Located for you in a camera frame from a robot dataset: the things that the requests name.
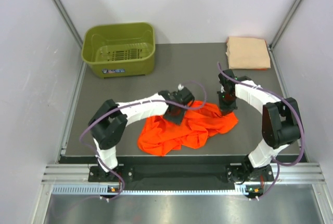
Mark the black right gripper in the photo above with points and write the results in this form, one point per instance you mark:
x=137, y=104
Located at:
x=226, y=109

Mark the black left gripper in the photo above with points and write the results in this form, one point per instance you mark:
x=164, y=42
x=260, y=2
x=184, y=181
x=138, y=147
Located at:
x=176, y=120

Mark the orange t shirt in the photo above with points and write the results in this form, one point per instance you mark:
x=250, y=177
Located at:
x=159, y=136

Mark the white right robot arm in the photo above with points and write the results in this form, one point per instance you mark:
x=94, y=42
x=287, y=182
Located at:
x=281, y=122

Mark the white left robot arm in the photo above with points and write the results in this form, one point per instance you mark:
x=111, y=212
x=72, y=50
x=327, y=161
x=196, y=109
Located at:
x=111, y=119

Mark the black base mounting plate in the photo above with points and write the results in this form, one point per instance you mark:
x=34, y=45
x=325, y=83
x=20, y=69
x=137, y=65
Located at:
x=138, y=172

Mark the folded beige t shirt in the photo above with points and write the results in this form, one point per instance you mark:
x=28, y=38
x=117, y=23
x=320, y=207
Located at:
x=247, y=53

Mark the green plastic basket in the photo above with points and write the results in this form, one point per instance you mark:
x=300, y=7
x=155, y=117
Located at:
x=124, y=49

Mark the white slotted cable duct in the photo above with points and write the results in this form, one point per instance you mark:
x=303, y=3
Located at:
x=113, y=190

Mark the right aluminium corner post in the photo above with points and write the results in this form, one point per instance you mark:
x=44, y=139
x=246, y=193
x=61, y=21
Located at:
x=286, y=21

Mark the aluminium corner post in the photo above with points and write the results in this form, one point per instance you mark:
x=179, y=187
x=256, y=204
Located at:
x=286, y=21
x=65, y=16

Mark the left aluminium corner post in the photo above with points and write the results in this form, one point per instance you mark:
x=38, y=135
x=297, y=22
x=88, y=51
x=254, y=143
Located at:
x=65, y=16

